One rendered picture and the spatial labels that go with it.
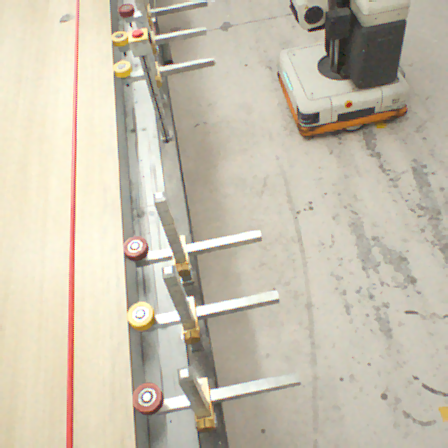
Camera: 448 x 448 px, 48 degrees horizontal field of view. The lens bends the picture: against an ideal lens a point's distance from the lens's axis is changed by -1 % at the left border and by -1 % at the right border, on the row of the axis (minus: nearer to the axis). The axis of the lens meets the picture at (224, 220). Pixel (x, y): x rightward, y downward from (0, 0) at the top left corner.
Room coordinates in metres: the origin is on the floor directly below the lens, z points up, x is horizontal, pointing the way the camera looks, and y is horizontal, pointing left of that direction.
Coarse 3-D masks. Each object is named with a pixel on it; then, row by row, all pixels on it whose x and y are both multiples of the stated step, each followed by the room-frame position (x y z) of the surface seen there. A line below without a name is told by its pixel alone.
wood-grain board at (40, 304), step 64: (0, 0) 2.84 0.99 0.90; (64, 0) 2.70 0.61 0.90; (0, 64) 2.20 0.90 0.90; (64, 64) 2.10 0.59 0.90; (0, 128) 1.73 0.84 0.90; (64, 128) 1.64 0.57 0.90; (0, 192) 1.35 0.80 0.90; (64, 192) 1.29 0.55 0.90; (0, 256) 1.05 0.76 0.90; (64, 256) 1.00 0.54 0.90; (0, 320) 0.81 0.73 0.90; (64, 320) 0.76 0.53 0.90; (0, 384) 0.60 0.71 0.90; (64, 384) 0.56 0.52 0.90; (128, 384) 0.53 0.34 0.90
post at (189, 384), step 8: (184, 368) 0.46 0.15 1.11; (192, 368) 0.46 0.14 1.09; (184, 376) 0.44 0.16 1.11; (192, 376) 0.44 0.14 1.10; (184, 384) 0.43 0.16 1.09; (192, 384) 0.43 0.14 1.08; (184, 392) 0.43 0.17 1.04; (192, 392) 0.43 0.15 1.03; (200, 392) 0.44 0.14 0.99; (192, 400) 0.43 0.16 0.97; (200, 400) 0.43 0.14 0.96; (200, 408) 0.43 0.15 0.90; (208, 408) 0.44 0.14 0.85; (200, 416) 0.43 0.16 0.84
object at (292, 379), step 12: (240, 384) 0.50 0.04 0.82; (252, 384) 0.49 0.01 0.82; (264, 384) 0.49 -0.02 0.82; (276, 384) 0.48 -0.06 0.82; (288, 384) 0.48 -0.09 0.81; (300, 384) 0.48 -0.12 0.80; (216, 396) 0.48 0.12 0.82; (228, 396) 0.47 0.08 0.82; (240, 396) 0.47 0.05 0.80; (168, 408) 0.47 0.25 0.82; (180, 408) 0.47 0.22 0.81
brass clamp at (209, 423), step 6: (204, 378) 0.53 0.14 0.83; (204, 384) 0.52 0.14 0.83; (204, 390) 0.50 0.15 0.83; (210, 396) 0.48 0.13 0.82; (210, 402) 0.46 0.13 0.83; (210, 408) 0.45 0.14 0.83; (210, 414) 0.43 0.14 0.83; (198, 420) 0.42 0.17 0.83; (204, 420) 0.42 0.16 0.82; (210, 420) 0.42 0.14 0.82; (198, 426) 0.41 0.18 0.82; (204, 426) 0.40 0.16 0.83; (210, 426) 0.40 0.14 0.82
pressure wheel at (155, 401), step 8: (144, 384) 0.52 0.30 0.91; (152, 384) 0.51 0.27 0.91; (136, 392) 0.50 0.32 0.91; (144, 392) 0.50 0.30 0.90; (152, 392) 0.49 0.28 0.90; (160, 392) 0.49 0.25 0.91; (136, 400) 0.48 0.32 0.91; (144, 400) 0.48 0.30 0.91; (152, 400) 0.47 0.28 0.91; (160, 400) 0.47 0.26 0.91; (136, 408) 0.46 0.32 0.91; (144, 408) 0.45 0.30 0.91; (152, 408) 0.45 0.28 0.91; (160, 408) 0.46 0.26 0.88
